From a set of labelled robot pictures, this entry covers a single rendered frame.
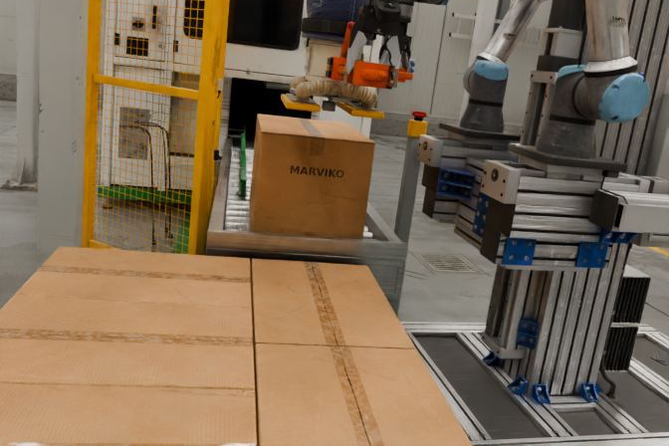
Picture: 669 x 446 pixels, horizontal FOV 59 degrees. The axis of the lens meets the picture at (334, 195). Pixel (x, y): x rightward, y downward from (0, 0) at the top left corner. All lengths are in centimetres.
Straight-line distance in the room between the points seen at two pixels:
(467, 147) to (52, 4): 174
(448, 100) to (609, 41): 1026
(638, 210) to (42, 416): 138
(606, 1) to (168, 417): 127
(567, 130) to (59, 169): 205
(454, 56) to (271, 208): 983
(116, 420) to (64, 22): 189
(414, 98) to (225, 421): 1054
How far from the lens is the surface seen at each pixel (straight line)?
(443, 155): 205
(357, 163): 210
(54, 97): 277
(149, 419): 119
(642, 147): 204
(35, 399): 127
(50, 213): 287
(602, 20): 154
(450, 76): 1173
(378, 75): 126
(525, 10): 228
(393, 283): 217
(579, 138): 166
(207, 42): 271
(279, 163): 207
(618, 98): 154
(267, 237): 204
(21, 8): 502
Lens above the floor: 120
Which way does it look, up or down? 12 degrees down
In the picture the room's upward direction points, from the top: 7 degrees clockwise
